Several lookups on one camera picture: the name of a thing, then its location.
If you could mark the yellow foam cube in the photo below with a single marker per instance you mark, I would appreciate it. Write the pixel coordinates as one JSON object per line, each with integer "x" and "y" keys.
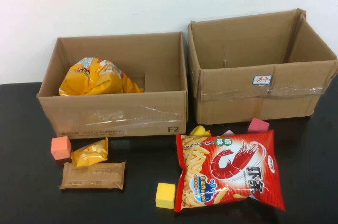
{"x": 165, "y": 196}

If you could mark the red prawn cracker bag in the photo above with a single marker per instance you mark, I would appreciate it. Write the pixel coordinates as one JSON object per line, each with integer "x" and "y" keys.
{"x": 232, "y": 166}

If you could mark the pale lilac foam cube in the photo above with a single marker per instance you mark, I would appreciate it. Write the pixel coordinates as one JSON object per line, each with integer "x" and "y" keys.
{"x": 227, "y": 133}

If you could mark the yellow rubber duck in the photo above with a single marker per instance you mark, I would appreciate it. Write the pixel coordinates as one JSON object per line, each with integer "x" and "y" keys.
{"x": 199, "y": 131}

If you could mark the brown snack bar packet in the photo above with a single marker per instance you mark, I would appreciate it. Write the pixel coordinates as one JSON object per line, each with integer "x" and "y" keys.
{"x": 100, "y": 177}

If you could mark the cardboard box with white label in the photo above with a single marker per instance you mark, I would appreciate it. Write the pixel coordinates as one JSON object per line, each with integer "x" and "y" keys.
{"x": 237, "y": 102}

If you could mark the large yellow chip bag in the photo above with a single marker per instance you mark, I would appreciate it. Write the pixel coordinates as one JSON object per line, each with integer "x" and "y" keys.
{"x": 87, "y": 81}

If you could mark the orange foam cube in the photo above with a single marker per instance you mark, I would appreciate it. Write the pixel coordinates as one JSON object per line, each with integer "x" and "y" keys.
{"x": 60, "y": 148}

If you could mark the pink foam cube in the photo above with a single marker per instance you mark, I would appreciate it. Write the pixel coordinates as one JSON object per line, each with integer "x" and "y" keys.
{"x": 258, "y": 125}

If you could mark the cardboard box with F2 print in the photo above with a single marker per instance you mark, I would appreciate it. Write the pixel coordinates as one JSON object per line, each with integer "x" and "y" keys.
{"x": 105, "y": 113}

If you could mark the small yellow snack packet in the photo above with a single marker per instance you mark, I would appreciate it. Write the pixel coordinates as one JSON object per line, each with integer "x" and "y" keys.
{"x": 89, "y": 154}

